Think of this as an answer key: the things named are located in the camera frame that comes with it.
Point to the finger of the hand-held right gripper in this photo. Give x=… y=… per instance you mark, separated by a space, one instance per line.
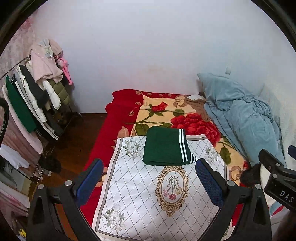
x=271 y=161
x=292 y=151

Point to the white patterned bed cloth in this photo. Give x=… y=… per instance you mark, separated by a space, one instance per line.
x=138 y=185

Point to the light blue quilt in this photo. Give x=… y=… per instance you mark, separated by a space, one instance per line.
x=235 y=115

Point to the black shoe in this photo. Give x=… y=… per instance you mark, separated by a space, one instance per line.
x=49 y=164

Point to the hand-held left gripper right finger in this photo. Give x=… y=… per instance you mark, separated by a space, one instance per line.
x=209 y=179

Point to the pink towel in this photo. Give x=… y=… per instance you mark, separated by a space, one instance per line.
x=23 y=136

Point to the olive puffer vest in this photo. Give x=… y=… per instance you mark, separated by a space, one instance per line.
x=62 y=92

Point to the hanging green garment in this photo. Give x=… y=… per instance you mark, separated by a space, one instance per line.
x=18 y=104

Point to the pink plush toy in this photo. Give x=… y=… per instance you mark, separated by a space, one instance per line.
x=66 y=69

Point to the brown cloth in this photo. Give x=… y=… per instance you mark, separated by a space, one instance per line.
x=196 y=106

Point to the hanging black garment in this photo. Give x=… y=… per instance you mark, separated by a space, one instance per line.
x=31 y=83

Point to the metal clothes rack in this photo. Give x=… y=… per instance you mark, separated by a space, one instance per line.
x=13 y=68

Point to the green jacket with white stripes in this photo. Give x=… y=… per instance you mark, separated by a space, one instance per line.
x=164 y=146

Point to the red floral blanket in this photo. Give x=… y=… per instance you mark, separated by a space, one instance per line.
x=120 y=106

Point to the white bedding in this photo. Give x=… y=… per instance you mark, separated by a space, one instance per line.
x=285 y=115

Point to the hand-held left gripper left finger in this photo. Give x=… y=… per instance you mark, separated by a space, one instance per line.
x=91 y=179

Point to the white wall socket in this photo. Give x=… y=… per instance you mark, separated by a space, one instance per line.
x=228 y=70

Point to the white puffer jacket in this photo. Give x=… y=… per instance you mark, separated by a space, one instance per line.
x=52 y=92

